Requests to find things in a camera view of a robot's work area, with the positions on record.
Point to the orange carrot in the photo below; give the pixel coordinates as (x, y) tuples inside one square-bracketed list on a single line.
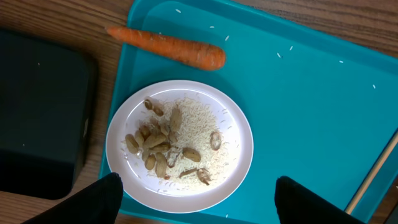
[(196, 54)]

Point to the peanut shells and rice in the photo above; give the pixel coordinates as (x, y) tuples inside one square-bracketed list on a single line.
[(180, 142)]

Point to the white plate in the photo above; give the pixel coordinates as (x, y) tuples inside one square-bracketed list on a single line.
[(149, 191)]

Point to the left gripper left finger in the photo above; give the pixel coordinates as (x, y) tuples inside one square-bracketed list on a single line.
[(97, 203)]

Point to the wooden chopstick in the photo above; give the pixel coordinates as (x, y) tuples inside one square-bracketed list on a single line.
[(373, 172)]

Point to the black plastic tray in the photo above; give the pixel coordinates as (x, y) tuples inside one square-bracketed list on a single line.
[(47, 92)]

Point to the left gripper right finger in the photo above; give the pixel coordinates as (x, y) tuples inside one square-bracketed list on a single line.
[(296, 204)]

